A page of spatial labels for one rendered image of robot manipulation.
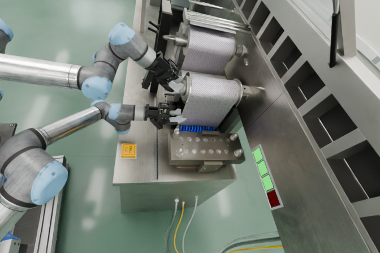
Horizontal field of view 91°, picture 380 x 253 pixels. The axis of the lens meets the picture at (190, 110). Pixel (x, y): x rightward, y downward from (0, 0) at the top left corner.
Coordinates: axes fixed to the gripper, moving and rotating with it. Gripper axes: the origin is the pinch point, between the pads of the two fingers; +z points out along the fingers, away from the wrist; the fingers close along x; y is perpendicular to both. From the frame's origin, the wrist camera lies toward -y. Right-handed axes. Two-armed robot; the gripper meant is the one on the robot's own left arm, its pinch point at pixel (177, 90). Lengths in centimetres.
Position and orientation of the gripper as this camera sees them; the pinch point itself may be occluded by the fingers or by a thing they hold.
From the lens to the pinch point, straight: 84.6
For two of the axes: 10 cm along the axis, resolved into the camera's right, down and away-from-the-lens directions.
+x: -1.1, -8.0, 5.9
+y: 8.2, -4.1, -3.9
